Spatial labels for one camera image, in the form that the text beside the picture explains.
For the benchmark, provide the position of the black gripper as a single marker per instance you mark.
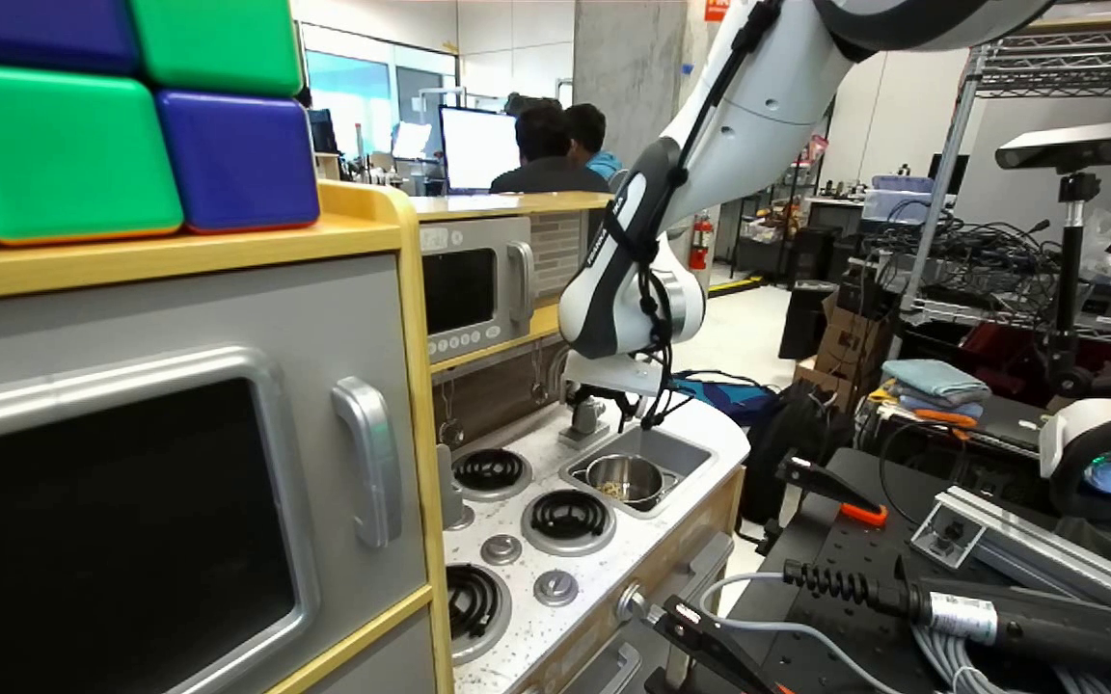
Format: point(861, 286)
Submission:
point(600, 319)

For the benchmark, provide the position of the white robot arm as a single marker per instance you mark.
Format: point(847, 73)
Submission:
point(762, 118)

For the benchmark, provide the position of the gray toy sink basin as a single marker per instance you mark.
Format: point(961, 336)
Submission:
point(677, 452)

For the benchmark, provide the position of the small metal pot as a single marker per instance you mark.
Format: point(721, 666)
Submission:
point(626, 480)

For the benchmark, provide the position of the gray round stove knob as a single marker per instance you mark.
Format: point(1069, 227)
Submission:
point(499, 548)
point(556, 589)

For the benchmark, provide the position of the gray toy faucet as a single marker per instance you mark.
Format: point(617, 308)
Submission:
point(589, 420)

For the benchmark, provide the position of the red fire extinguisher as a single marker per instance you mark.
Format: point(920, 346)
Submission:
point(703, 245)

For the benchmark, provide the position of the toy kitchen back hutch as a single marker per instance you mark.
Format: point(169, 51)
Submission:
point(491, 389)

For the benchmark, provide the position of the toy microwave door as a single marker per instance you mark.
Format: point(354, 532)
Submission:
point(460, 290)

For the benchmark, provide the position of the person in blue shirt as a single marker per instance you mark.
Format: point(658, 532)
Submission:
point(603, 164)

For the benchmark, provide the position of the blue bag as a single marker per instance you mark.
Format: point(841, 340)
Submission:
point(734, 402)

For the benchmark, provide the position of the person in dark shirt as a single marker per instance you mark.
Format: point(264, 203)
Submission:
point(540, 161)

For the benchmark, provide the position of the black coil toy burner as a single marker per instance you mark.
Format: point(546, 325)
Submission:
point(491, 472)
point(569, 523)
point(473, 603)

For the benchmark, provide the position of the white computer monitor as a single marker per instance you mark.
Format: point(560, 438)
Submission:
point(478, 150)

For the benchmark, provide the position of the black backpack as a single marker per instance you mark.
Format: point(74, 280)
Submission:
point(801, 429)

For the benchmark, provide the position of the white speckled toy countertop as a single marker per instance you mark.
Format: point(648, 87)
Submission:
point(607, 553)

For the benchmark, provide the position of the tan wooden kitchen base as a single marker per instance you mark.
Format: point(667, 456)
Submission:
point(682, 541)

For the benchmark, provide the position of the brown cardboard box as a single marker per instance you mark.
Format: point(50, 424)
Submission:
point(855, 346)

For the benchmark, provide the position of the small silver round knob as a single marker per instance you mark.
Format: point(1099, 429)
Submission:
point(630, 598)

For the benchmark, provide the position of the red ceiling sign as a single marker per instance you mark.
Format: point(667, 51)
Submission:
point(715, 10)

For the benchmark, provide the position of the clear plastic storage bin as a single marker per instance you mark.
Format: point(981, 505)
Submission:
point(907, 203)

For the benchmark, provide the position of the glass partition window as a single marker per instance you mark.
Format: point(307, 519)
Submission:
point(348, 92)

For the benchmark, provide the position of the blue folded cloth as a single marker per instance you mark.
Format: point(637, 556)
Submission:
point(933, 384)

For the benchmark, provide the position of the blue plastic block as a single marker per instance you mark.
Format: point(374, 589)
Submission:
point(240, 161)

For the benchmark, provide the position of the toy microwave oven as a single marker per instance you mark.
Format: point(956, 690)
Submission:
point(132, 322)

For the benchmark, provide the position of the small green plastic block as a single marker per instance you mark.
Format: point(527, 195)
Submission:
point(213, 46)

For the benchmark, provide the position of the silver metal box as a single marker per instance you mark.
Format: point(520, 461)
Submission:
point(1030, 541)

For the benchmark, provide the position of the white device with teal lens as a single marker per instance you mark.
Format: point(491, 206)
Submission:
point(1076, 429)

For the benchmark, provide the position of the black cylindrical hand tool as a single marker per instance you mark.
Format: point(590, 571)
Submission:
point(1069, 630)

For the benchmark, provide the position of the large green plastic block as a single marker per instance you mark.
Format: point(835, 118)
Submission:
point(54, 155)

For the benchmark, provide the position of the purple-blue plastic block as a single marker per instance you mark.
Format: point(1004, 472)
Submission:
point(29, 32)

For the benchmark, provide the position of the black camera stand pole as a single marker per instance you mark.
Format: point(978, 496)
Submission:
point(1069, 282)

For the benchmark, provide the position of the black camera on stand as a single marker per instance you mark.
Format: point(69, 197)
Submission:
point(1076, 143)

